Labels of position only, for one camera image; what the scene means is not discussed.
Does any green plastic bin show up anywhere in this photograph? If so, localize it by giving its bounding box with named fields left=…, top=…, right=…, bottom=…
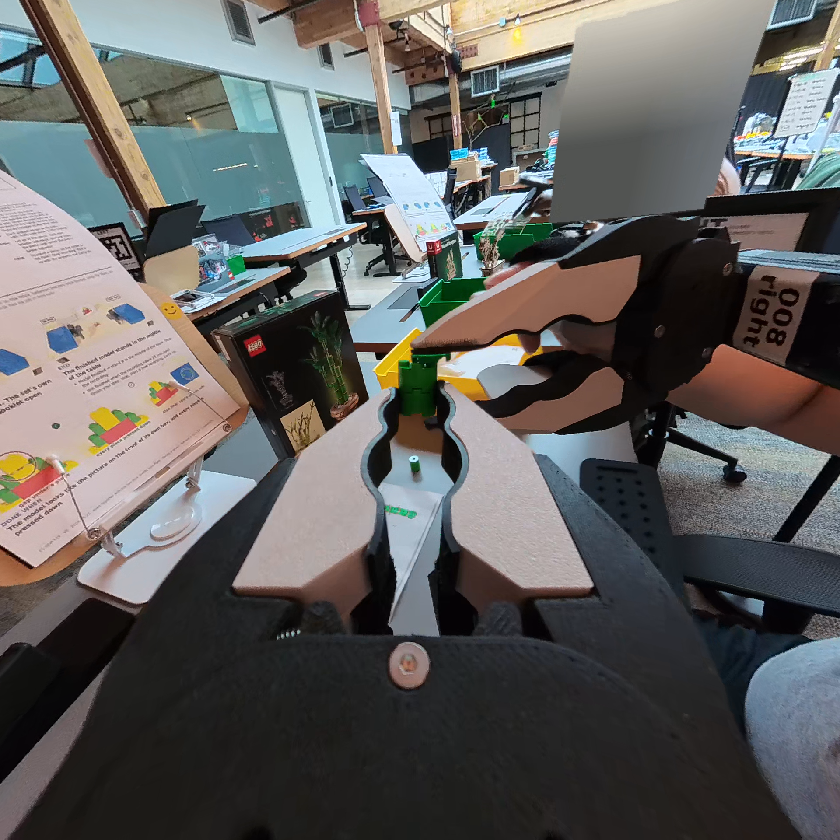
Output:
left=472, top=221, right=554, bottom=264
left=417, top=276, right=490, bottom=329

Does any wood-edged white desk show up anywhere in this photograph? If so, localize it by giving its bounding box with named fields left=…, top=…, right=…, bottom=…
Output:
left=189, top=265, right=290, bottom=316
left=239, top=222, right=368, bottom=310

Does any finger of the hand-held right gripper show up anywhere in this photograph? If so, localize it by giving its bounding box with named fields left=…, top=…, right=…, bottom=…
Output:
left=481, top=353, right=626, bottom=435
left=409, top=253, right=643, bottom=353

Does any large instruction sheet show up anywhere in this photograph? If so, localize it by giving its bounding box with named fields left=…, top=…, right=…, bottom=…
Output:
left=360, top=154, right=458, bottom=244

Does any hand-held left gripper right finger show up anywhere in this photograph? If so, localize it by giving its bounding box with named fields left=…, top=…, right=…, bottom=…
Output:
left=428, top=382, right=596, bottom=622

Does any dark green toy set box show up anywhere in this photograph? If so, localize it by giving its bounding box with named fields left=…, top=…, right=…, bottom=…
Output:
left=426, top=230, right=464, bottom=282

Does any wooden post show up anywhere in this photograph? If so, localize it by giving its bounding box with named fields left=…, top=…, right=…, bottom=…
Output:
left=18, top=0, right=166, bottom=219

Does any grey desk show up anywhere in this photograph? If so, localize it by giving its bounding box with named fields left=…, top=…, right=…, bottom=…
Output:
left=0, top=367, right=641, bottom=802

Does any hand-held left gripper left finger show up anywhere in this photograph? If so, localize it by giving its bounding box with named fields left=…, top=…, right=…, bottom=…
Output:
left=233, top=387, right=401, bottom=626

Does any curved wooden holder board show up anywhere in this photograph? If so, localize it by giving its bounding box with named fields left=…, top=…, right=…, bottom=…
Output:
left=383, top=204, right=428, bottom=264

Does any black stand with white label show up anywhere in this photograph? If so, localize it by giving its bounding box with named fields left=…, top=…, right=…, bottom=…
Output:
left=698, top=189, right=840, bottom=254

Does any green toy brick stalk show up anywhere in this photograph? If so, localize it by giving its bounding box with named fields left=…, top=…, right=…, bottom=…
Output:
left=398, top=350, right=451, bottom=418

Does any colourful toy set box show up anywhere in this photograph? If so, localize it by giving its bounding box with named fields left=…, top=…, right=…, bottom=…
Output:
left=193, top=239, right=231, bottom=280

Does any yellow plastic bin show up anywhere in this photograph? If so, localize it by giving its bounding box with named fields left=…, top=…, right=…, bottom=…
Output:
left=372, top=327, right=546, bottom=403

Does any pale wooden board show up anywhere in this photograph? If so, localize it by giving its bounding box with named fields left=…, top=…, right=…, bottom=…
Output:
left=143, top=245, right=202, bottom=297

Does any black angled panel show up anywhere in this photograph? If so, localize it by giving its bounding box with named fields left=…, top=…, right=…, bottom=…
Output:
left=143, top=199, right=206, bottom=261

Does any printed instruction sheet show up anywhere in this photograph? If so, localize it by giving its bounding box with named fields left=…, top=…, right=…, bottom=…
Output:
left=0, top=168, right=241, bottom=569

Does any white stand base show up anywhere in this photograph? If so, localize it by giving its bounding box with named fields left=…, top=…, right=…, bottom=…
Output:
left=77, top=469, right=257, bottom=606

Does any black and white marker sign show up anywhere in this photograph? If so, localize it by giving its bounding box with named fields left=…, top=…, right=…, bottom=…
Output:
left=88, top=222, right=144, bottom=284

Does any brown toy brick model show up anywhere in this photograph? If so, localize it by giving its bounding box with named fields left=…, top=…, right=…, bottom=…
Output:
left=478, top=219, right=510, bottom=276

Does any person's right forearm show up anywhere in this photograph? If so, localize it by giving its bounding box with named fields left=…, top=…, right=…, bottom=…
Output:
left=665, top=343, right=840, bottom=458

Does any person's grey clothing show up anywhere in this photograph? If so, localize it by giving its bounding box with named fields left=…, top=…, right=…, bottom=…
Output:
left=744, top=639, right=840, bottom=840

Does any white paper booklet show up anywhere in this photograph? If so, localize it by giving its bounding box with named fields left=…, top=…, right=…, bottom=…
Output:
left=380, top=482, right=445, bottom=638

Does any white wall vent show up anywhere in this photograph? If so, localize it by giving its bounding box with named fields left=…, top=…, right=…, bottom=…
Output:
left=222, top=0, right=256, bottom=46

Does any black toy set box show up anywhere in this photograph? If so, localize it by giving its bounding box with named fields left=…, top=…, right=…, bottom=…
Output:
left=213, top=289, right=361, bottom=461

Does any wooden sheet holder board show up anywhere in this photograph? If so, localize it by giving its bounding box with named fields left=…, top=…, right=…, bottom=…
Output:
left=0, top=283, right=251, bottom=589

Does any black mesh office chair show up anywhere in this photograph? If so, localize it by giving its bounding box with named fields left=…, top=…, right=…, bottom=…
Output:
left=580, top=458, right=840, bottom=632

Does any large whiteboard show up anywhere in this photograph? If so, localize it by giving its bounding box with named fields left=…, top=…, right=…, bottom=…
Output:
left=773, top=68, right=840, bottom=139

